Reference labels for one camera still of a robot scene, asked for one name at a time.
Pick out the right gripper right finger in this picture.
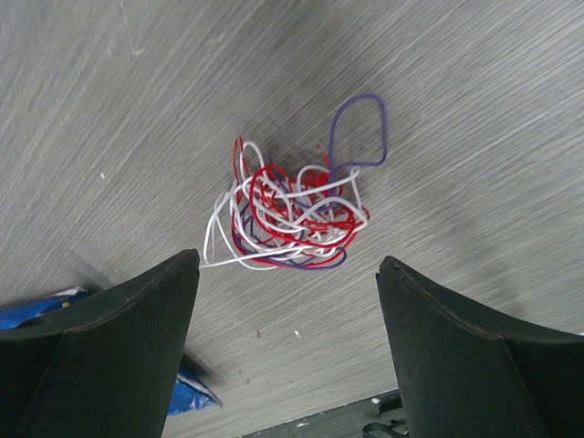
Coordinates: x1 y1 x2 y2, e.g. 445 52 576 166
376 256 583 437

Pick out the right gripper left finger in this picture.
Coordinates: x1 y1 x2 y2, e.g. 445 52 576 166
1 249 199 437

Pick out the white cable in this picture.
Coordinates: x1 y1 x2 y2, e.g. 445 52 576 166
200 141 371 271

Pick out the red cable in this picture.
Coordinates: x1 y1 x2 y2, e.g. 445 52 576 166
231 135 358 270

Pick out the blue Doritos chip bag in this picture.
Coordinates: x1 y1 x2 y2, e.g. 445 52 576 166
0 286 224 416

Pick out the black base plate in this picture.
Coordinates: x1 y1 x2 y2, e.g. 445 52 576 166
245 390 410 438

